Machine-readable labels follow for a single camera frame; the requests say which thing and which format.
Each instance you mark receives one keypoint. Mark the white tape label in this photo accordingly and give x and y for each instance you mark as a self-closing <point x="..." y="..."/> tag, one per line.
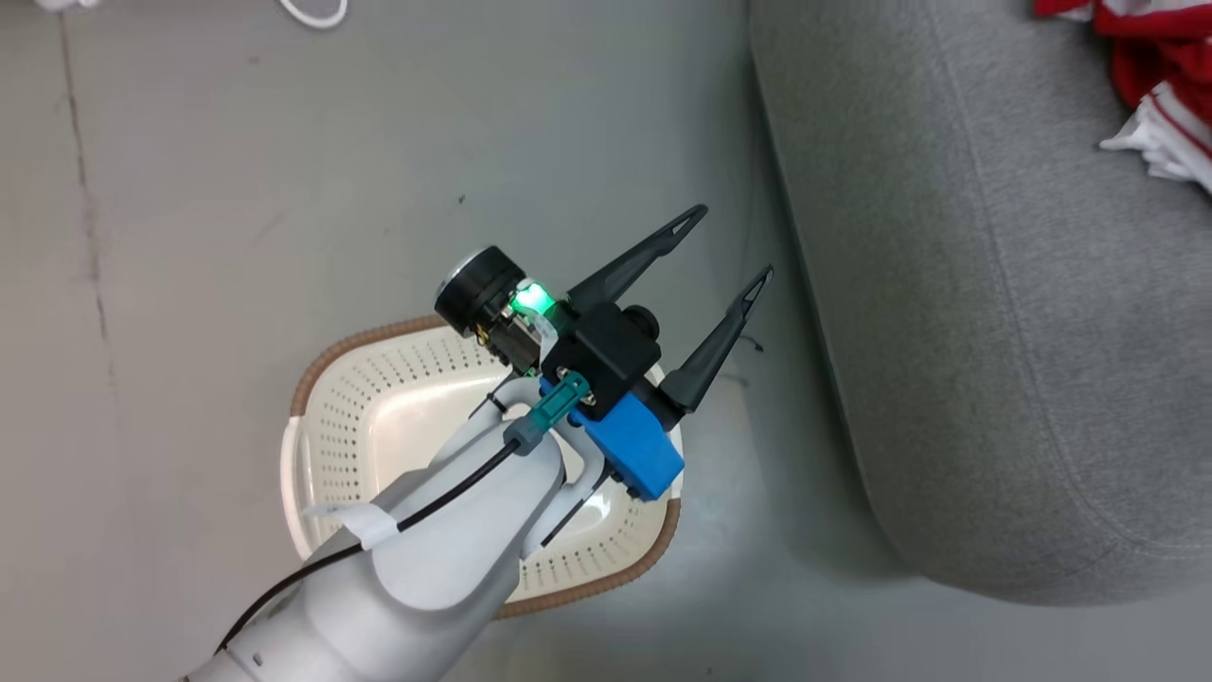
<point x="374" y="526"/>

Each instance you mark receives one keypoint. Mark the grey fabric sofa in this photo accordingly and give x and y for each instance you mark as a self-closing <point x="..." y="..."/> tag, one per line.
<point x="994" y="332"/>

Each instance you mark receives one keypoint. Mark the left gripper body black blue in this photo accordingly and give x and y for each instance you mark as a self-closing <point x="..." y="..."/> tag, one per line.
<point x="634" y="450"/>

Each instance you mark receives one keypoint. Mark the white perforated laundry basket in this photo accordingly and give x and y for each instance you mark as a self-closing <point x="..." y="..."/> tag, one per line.
<point x="379" y="426"/>

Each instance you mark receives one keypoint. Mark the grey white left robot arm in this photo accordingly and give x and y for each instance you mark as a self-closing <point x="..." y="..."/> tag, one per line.
<point x="445" y="568"/>

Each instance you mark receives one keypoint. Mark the red and white clothing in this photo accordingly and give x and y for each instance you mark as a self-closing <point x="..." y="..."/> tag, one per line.
<point x="1165" y="47"/>

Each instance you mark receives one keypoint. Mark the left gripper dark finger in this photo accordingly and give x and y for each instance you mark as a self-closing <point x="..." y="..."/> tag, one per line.
<point x="710" y="360"/>
<point x="625" y="270"/>

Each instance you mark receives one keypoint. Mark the white power adapter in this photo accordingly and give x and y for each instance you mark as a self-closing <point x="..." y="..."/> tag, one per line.
<point x="62" y="4"/>

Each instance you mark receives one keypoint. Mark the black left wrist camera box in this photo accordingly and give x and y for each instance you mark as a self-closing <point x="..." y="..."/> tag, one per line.
<point x="611" y="355"/>

